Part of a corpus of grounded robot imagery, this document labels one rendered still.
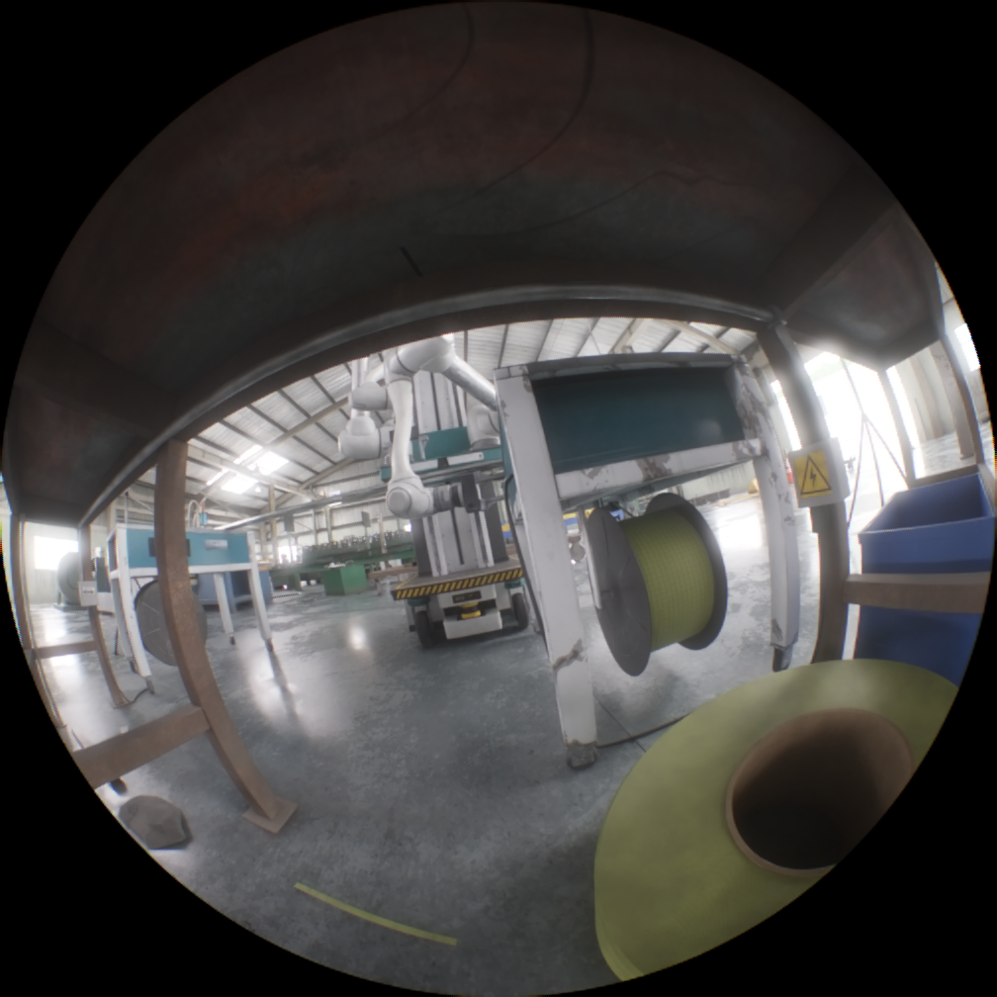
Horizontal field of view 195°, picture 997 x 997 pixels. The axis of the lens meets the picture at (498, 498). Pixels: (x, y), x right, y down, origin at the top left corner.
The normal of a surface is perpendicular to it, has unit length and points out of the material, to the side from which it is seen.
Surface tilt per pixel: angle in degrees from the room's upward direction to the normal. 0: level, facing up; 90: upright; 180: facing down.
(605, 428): 90
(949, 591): 90
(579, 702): 90
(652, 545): 51
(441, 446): 90
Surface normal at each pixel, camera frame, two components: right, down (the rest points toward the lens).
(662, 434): -0.04, -0.12
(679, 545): -0.14, -0.62
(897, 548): -0.98, 0.19
